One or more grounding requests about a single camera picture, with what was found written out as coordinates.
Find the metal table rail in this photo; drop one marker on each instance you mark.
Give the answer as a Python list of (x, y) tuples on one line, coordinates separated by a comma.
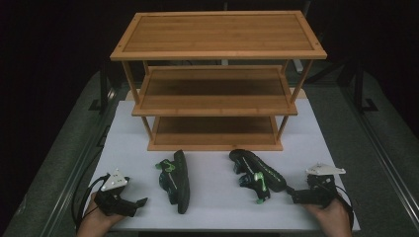
[(382, 154), (77, 164)]

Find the person's right hand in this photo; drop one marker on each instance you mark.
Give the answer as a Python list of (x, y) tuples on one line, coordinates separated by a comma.
[(334, 219)]

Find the wooden three-tier shoe rack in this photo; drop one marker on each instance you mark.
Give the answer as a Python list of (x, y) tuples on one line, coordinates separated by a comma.
[(217, 33)]

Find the white table mat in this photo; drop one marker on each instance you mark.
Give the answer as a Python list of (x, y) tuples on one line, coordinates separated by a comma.
[(217, 191)]

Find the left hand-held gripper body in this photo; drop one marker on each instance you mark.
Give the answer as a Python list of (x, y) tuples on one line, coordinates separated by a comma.
[(115, 204)]

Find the tan wooden board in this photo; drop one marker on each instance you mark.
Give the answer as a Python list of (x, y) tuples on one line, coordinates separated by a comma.
[(130, 95)]

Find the white stand leg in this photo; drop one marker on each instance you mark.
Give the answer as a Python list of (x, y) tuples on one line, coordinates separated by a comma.
[(298, 65)]

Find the person's left hand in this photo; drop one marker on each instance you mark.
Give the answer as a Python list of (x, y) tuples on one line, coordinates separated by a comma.
[(95, 223)]

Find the black green sandal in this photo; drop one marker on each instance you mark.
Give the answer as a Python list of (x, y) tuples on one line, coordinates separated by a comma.
[(179, 184), (268, 174)]

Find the black metal stand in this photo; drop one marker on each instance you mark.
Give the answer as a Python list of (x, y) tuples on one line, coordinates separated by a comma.
[(103, 89), (359, 89)]

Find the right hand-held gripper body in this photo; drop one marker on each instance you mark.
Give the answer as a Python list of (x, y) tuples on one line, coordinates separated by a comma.
[(316, 197)]

